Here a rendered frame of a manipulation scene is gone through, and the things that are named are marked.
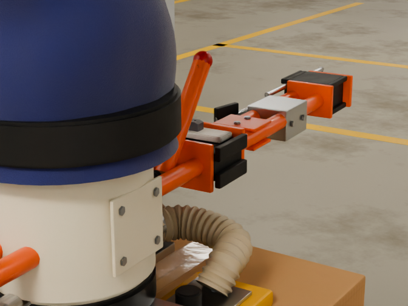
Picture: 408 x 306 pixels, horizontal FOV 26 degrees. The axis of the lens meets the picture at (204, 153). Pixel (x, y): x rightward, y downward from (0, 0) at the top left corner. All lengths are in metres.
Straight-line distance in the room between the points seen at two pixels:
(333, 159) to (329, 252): 1.18
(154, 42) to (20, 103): 0.13
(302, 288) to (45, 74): 0.44
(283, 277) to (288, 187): 3.13
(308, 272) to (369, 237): 2.60
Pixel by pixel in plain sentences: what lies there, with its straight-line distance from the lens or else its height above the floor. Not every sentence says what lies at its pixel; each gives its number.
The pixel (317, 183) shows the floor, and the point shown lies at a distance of 4.25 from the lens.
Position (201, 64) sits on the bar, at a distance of 1.04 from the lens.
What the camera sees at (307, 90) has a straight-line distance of 1.34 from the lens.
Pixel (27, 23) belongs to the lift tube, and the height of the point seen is 1.30.
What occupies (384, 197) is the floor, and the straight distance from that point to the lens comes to 4.12.
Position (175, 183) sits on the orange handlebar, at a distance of 0.98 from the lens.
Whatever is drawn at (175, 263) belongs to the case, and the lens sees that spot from 1.10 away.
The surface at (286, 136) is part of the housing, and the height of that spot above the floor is 1.06.
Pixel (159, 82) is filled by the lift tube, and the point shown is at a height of 1.23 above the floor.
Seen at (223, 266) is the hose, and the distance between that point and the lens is 0.95.
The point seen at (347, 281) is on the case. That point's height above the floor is 0.96.
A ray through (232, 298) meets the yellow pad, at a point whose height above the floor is 0.98.
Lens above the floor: 1.41
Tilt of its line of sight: 18 degrees down
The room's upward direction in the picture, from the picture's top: straight up
